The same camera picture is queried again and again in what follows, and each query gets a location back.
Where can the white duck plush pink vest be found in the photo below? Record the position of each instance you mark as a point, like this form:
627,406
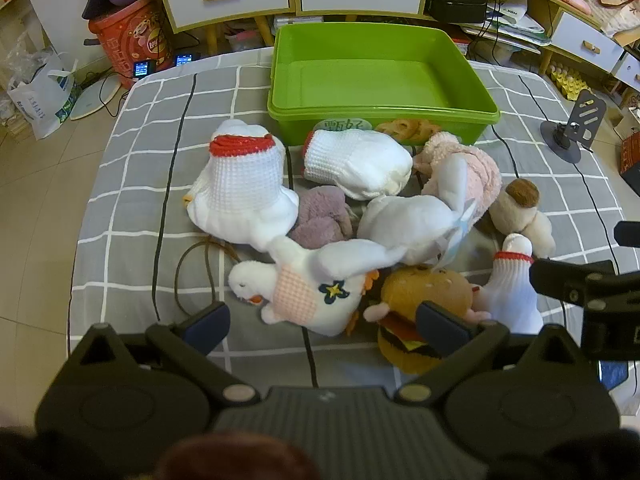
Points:
320,300

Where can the large white chicken plush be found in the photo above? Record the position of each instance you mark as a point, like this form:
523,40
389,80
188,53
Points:
240,185
360,160

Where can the small white red-banded plush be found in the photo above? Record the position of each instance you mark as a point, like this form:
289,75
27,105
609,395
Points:
515,295

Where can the red printed bucket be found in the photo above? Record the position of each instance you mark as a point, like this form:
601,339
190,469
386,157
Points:
130,40

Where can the white goose plush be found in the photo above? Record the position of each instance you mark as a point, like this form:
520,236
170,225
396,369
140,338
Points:
400,220

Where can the white brown dog plush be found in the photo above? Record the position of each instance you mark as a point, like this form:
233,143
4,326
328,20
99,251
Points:
525,220

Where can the grey checked desktop cloth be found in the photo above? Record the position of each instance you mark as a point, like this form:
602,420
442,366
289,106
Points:
135,170

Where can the white round scale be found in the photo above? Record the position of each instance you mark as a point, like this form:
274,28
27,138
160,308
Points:
90,100

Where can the burger plush toy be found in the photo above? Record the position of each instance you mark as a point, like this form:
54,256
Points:
425,290

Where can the brown cardboard box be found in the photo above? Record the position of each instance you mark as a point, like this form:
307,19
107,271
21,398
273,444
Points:
631,160

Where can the small black device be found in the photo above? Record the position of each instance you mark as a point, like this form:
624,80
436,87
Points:
186,60
144,69

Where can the yellow egg tray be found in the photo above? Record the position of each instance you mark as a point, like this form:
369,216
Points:
570,82

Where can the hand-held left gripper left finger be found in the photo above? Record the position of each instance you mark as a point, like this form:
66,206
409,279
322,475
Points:
210,325

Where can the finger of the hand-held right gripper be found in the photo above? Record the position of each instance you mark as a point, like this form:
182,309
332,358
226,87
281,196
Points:
629,234
565,280

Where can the pink plush toy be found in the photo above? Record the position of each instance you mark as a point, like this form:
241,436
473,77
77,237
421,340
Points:
482,170

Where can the stack of papers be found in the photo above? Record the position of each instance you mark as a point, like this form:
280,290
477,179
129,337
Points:
510,10

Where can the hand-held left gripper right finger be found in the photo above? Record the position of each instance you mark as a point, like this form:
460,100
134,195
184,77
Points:
440,327

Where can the black metal phone stand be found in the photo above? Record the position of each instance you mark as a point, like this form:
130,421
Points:
587,120

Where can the white plastic bag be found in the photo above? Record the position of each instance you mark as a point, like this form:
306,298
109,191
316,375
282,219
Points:
40,100

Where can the purple plush toy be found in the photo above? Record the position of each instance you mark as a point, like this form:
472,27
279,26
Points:
320,215

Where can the green plastic bin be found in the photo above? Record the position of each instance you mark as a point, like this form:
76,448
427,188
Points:
360,80

